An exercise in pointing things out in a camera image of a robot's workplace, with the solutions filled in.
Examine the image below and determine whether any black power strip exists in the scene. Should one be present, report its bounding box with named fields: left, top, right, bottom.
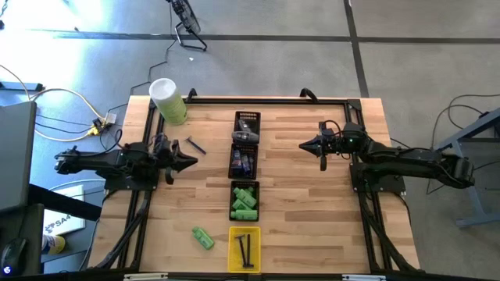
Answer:
left=0, top=80, right=44, bottom=93

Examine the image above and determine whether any black fan cable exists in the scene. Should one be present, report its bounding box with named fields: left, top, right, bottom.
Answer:
left=107, top=0, right=177, bottom=114

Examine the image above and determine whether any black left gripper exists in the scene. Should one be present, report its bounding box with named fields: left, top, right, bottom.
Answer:
left=154, top=132, right=199, bottom=185

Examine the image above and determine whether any black floor cable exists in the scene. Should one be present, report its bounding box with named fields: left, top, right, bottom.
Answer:
left=448, top=93, right=500, bottom=130
left=425, top=111, right=500, bottom=196

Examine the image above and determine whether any green disinfecting wipes canister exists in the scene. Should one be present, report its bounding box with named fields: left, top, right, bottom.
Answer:
left=148, top=77, right=188, bottom=126

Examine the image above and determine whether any grey computer monitor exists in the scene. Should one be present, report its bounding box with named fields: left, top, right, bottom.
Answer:
left=0, top=100, right=38, bottom=214

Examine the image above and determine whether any black desk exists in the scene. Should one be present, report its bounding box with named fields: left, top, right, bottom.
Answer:
left=0, top=183, right=102, bottom=276

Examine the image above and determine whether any black slotted plastic basket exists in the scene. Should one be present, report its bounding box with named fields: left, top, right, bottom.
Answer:
left=227, top=180, right=260, bottom=222
left=233, top=111, right=261, bottom=144
left=227, top=143, right=258, bottom=181

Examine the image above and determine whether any black computer mouse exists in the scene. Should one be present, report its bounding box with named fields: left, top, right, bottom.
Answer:
left=0, top=237, right=27, bottom=276

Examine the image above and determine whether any cream yellow cable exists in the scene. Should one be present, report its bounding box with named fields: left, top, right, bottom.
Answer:
left=0, top=64, right=109, bottom=142

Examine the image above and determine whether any white mounting plate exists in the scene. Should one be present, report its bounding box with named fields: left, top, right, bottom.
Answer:
left=342, top=274, right=388, bottom=281
left=123, top=272, right=169, bottom=280

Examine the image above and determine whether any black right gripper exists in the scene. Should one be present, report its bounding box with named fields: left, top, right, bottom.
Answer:
left=298, top=120, right=368, bottom=172

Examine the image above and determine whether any yellow white blue object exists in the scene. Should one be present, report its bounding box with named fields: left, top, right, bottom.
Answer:
left=41, top=233, right=66, bottom=255

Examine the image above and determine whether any white printed box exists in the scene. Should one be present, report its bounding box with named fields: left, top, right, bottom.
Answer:
left=41, top=184, right=87, bottom=237

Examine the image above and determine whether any yellow slotted plastic basket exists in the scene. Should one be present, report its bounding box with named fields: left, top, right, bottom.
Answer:
left=227, top=226, right=262, bottom=274

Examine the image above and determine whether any grey metal table frame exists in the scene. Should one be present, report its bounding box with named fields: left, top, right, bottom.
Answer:
left=431, top=107, right=500, bottom=230

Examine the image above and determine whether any black floor fan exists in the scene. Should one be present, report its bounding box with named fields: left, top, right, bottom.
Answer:
left=166, top=0, right=209, bottom=52

